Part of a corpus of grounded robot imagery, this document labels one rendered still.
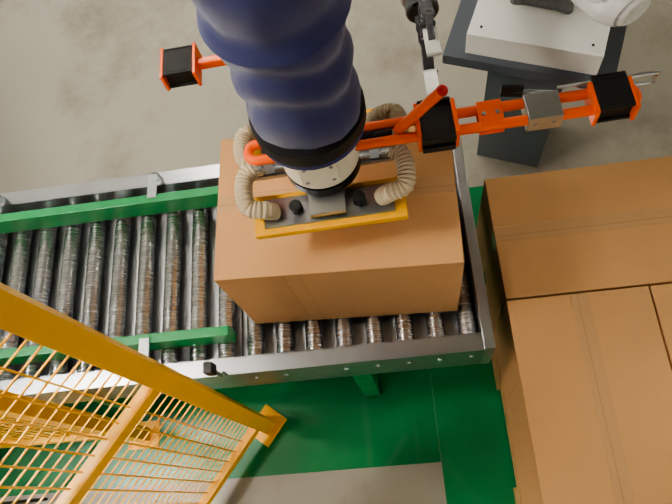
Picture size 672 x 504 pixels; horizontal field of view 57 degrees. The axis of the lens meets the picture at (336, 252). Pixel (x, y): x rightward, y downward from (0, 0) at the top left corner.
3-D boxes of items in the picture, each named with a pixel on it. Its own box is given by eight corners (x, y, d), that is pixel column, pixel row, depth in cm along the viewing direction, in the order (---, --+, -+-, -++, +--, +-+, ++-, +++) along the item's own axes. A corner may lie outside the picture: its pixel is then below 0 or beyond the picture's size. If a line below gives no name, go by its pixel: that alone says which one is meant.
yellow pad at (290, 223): (256, 240, 138) (251, 231, 133) (255, 201, 142) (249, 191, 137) (408, 219, 135) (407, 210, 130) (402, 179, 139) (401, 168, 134)
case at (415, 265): (256, 324, 186) (213, 281, 149) (258, 204, 201) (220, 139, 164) (457, 311, 179) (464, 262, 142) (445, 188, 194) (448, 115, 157)
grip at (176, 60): (167, 91, 144) (159, 77, 139) (168, 61, 147) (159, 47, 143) (202, 85, 143) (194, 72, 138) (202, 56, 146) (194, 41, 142)
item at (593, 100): (591, 126, 125) (597, 112, 121) (582, 96, 128) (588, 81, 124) (634, 120, 124) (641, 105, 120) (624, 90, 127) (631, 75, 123)
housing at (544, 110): (526, 133, 127) (529, 121, 123) (519, 106, 130) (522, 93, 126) (560, 128, 127) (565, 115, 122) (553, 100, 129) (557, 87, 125)
